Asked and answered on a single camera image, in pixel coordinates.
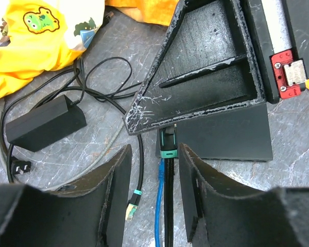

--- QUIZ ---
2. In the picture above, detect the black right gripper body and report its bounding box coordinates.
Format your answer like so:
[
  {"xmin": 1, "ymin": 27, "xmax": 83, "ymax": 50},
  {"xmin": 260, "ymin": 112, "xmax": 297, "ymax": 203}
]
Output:
[{"xmin": 241, "ymin": 1, "xmax": 309, "ymax": 103}]

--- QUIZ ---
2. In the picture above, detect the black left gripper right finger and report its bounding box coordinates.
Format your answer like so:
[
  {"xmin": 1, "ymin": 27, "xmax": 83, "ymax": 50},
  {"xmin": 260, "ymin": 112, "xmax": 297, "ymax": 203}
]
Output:
[{"xmin": 179, "ymin": 144, "xmax": 309, "ymax": 246}]

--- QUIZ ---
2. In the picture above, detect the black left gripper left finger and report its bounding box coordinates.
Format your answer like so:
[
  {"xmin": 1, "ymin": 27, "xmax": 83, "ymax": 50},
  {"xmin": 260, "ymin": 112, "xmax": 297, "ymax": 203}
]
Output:
[{"xmin": 0, "ymin": 145, "xmax": 132, "ymax": 246}]

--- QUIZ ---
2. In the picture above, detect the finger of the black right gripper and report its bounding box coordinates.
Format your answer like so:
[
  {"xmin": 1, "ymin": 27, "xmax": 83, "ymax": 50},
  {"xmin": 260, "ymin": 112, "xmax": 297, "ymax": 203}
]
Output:
[{"xmin": 124, "ymin": 1, "xmax": 266, "ymax": 135}]

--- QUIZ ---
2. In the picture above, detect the black barrel plug power cable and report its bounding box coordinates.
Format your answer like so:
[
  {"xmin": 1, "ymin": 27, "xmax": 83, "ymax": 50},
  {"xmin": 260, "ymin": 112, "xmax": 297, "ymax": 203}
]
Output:
[{"xmin": 5, "ymin": 57, "xmax": 142, "ymax": 185}]

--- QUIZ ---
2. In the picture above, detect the blue ethernet cable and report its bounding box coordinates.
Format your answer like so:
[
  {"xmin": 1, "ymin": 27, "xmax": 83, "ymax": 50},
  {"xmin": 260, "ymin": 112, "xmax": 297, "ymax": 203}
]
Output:
[{"xmin": 153, "ymin": 158, "xmax": 168, "ymax": 247}]

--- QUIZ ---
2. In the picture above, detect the black network switch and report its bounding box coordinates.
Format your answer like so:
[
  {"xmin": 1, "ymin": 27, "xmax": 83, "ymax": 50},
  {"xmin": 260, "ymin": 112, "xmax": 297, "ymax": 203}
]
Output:
[{"xmin": 154, "ymin": 102, "xmax": 273, "ymax": 163}]

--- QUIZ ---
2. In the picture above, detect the black ethernet cable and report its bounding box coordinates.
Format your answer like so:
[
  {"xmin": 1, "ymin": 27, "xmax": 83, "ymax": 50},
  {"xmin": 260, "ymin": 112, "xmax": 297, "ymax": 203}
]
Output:
[{"xmin": 123, "ymin": 97, "xmax": 180, "ymax": 247}]

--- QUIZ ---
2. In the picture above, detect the orange Mickey Mouse pillow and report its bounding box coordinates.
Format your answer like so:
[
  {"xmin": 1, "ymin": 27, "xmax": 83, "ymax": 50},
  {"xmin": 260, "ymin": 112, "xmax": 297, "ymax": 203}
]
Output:
[{"xmin": 105, "ymin": 0, "xmax": 178, "ymax": 26}]

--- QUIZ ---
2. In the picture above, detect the black power adapter brick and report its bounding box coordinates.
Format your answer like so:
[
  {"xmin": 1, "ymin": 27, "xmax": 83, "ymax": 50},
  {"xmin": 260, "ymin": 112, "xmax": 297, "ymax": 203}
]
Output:
[{"xmin": 6, "ymin": 95, "xmax": 87, "ymax": 152}]

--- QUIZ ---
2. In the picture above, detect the cream dinosaur print cloth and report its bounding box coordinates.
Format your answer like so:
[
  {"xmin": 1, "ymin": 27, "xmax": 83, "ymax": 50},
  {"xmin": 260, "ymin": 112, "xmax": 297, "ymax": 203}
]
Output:
[{"xmin": 59, "ymin": 0, "xmax": 105, "ymax": 51}]

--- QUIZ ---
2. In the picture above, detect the yellow dinosaur garment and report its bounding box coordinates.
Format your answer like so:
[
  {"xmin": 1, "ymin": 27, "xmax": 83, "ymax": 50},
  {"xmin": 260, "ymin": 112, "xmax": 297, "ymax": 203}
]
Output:
[{"xmin": 0, "ymin": 1, "xmax": 86, "ymax": 99}]

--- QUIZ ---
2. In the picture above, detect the grey ethernet cable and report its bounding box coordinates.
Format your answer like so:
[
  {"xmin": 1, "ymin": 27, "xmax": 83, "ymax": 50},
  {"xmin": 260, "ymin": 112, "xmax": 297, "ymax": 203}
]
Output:
[{"xmin": 0, "ymin": 99, "xmax": 124, "ymax": 192}]

